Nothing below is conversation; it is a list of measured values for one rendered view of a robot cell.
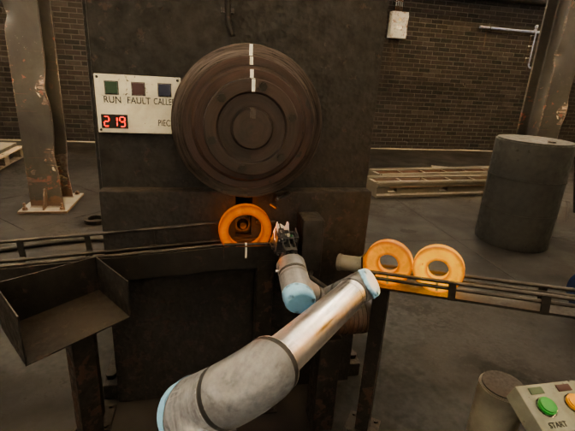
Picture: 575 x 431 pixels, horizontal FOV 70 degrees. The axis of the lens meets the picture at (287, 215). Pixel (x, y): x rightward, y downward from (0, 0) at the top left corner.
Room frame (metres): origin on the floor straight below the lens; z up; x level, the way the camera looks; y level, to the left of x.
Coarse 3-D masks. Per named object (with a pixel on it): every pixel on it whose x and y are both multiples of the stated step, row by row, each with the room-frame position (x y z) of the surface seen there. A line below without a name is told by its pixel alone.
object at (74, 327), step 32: (0, 288) 0.94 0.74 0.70; (32, 288) 0.99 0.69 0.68; (64, 288) 1.05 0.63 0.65; (96, 288) 1.12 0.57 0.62; (0, 320) 0.93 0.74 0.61; (32, 320) 0.97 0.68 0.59; (64, 320) 0.97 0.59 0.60; (96, 320) 0.97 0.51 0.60; (32, 352) 0.84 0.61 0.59; (96, 384) 0.97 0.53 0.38; (96, 416) 0.96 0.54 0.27
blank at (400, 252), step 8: (384, 240) 1.25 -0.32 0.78; (392, 240) 1.24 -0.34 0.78; (376, 248) 1.24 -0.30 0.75; (384, 248) 1.23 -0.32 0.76; (392, 248) 1.22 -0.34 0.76; (400, 248) 1.21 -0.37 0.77; (368, 256) 1.25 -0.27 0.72; (376, 256) 1.24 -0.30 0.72; (400, 256) 1.21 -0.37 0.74; (408, 256) 1.20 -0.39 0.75; (368, 264) 1.25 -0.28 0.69; (376, 264) 1.24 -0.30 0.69; (400, 264) 1.21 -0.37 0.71; (408, 264) 1.20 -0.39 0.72; (392, 272) 1.22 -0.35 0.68; (400, 272) 1.21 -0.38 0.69; (408, 272) 1.20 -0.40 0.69
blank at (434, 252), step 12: (420, 252) 1.19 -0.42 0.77; (432, 252) 1.18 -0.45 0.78; (444, 252) 1.16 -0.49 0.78; (456, 252) 1.17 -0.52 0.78; (420, 264) 1.19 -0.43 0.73; (456, 264) 1.15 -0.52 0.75; (432, 276) 1.18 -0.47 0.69; (444, 276) 1.17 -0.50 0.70; (456, 276) 1.15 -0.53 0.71; (432, 288) 1.17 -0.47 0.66
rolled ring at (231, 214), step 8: (232, 208) 1.33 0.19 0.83; (240, 208) 1.32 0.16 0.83; (248, 208) 1.33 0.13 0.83; (256, 208) 1.34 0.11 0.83; (224, 216) 1.31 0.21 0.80; (232, 216) 1.32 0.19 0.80; (256, 216) 1.34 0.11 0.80; (264, 216) 1.34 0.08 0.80; (224, 224) 1.31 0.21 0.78; (264, 224) 1.34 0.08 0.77; (224, 232) 1.31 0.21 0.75; (264, 232) 1.34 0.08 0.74; (224, 240) 1.31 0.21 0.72; (232, 240) 1.33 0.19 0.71; (256, 240) 1.35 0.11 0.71; (264, 240) 1.34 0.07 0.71
